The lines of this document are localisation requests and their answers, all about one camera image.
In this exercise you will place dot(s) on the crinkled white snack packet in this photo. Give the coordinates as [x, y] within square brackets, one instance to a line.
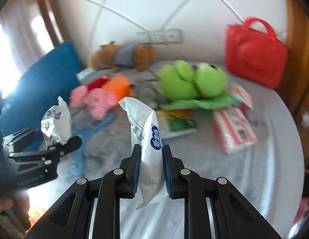
[58, 122]

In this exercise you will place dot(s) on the red pig plush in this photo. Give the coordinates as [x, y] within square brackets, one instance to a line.
[98, 83]

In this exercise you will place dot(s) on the red striped packet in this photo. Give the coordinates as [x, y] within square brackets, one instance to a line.
[235, 129]

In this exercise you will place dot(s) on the white wall socket panel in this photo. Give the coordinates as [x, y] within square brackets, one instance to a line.
[164, 36]

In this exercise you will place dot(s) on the blue plastic storage crate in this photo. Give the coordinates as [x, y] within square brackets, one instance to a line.
[44, 79]

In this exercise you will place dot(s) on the green orange snack packet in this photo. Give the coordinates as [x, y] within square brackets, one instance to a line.
[181, 124]

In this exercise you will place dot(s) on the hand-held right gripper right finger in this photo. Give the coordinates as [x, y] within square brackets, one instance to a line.
[166, 173]

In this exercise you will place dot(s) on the green frog plush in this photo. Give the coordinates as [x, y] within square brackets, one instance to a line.
[184, 82]

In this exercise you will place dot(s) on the brown dog plush striped shirt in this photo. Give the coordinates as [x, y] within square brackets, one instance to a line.
[104, 57]

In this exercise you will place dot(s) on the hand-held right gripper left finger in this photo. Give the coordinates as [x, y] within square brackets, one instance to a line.
[136, 173]

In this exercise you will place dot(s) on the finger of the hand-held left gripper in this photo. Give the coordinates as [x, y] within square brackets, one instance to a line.
[67, 147]
[22, 137]

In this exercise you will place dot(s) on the red toy suitcase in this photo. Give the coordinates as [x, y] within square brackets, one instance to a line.
[254, 52]

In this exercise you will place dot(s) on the white packet blue print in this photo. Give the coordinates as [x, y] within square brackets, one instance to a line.
[147, 134]

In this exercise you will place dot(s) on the white curtain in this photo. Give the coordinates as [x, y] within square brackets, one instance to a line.
[25, 34]

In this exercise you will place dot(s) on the person's left hand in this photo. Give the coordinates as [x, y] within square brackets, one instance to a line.
[3, 203]

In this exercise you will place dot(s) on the orange pig plush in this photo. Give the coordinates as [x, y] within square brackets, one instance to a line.
[117, 87]

